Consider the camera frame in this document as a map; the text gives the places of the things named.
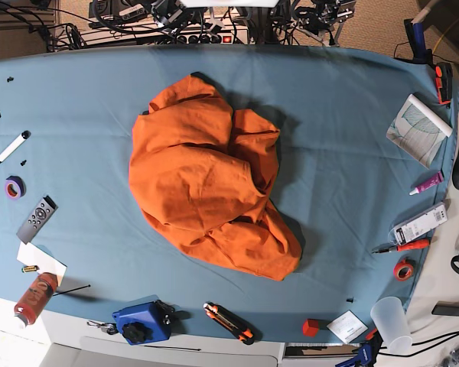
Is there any orange t-shirt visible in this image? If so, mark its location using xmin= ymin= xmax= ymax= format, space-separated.
xmin=129 ymin=75 xmax=301 ymax=281

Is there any blue-grey table cloth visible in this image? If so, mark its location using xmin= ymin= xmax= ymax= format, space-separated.
xmin=0 ymin=45 xmax=458 ymax=342

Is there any orange black utility knife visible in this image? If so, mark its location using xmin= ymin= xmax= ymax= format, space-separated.
xmin=203 ymin=302 xmax=255 ymax=345

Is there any blue box with black knob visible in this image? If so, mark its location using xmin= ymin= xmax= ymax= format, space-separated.
xmin=112 ymin=300 xmax=175 ymax=346

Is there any small red cube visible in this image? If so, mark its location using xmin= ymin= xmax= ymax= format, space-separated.
xmin=302 ymin=319 xmax=320 ymax=338

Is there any black power strip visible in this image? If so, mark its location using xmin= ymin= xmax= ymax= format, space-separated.
xmin=82 ymin=29 xmax=252 ymax=47

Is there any black zip tie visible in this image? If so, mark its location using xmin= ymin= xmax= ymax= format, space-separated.
xmin=53 ymin=284 xmax=91 ymax=297

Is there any white square card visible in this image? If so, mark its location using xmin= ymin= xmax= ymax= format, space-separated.
xmin=327 ymin=310 xmax=367 ymax=344

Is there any grey remote control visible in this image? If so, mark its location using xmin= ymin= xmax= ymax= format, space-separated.
xmin=16 ymin=195 xmax=57 ymax=244

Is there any red tape roll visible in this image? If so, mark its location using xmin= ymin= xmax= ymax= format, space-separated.
xmin=393 ymin=258 xmax=415 ymax=281

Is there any leaf pattern booklet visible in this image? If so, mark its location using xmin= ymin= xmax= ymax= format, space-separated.
xmin=386 ymin=94 xmax=453 ymax=168

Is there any translucent plastic cup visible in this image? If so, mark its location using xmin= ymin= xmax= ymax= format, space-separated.
xmin=370 ymin=297 xmax=412 ymax=354

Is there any purple glue tube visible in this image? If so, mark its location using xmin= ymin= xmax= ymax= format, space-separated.
xmin=409 ymin=171 xmax=444 ymax=196

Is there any black and white marker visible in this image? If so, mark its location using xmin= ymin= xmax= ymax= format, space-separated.
xmin=0 ymin=130 xmax=31 ymax=164

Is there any clear packaged bit set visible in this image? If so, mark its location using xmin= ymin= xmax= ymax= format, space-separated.
xmin=391 ymin=202 xmax=448 ymax=245

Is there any white paper card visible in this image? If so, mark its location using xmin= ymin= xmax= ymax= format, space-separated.
xmin=17 ymin=242 xmax=67 ymax=286

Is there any purple tape roll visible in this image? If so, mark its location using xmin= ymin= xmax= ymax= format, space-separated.
xmin=5 ymin=176 xmax=26 ymax=200

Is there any blue black bar clamp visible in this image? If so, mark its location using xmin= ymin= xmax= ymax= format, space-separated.
xmin=336 ymin=328 xmax=383 ymax=367

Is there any small AA battery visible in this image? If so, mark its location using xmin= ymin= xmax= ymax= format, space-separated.
xmin=21 ymin=265 xmax=39 ymax=273

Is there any red drink can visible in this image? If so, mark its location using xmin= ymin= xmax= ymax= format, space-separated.
xmin=14 ymin=272 xmax=58 ymax=329

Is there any orange black clamp tool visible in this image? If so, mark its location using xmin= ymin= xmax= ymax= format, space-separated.
xmin=435 ymin=62 xmax=453 ymax=108

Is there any black power adapter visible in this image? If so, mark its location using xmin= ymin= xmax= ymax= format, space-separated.
xmin=431 ymin=301 xmax=459 ymax=317

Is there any red handled screwdriver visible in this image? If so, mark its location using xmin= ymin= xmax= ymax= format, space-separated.
xmin=372 ymin=239 xmax=430 ymax=254

